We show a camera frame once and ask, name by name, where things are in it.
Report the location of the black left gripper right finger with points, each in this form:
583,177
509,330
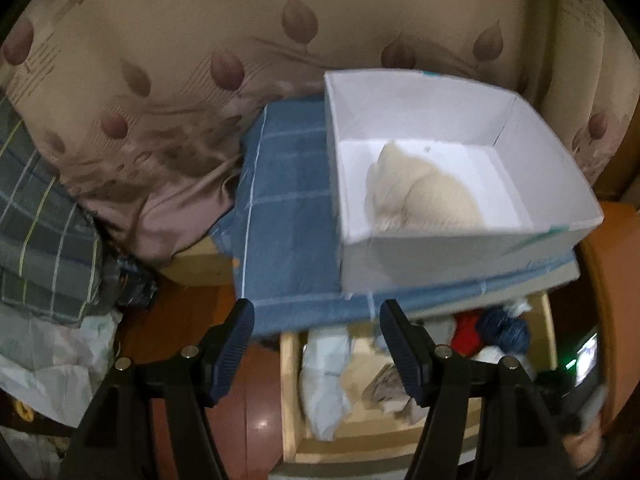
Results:
517,438

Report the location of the light wooden drawer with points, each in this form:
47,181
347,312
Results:
369,432

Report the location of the pale blue folded underwear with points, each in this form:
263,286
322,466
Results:
324,401

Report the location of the white cardboard box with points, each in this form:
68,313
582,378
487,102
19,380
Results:
536,203

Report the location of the white folded underwear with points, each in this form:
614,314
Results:
490,354

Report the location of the cream ribbed underwear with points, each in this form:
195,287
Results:
407,192

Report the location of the white crumpled plastic bag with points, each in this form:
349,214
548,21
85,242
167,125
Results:
55,369

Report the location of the green plaid blanket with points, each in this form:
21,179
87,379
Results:
52,260

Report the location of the navy dotted underwear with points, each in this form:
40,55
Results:
497,328

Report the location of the red folded underwear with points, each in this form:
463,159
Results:
466,340

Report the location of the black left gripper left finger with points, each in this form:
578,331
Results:
115,439

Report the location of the grey ribbed sock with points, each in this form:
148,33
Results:
386,392

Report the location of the brown leaf-pattern bedding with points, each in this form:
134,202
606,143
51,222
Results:
141,104

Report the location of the blue checked cloth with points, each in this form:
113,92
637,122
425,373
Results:
282,235

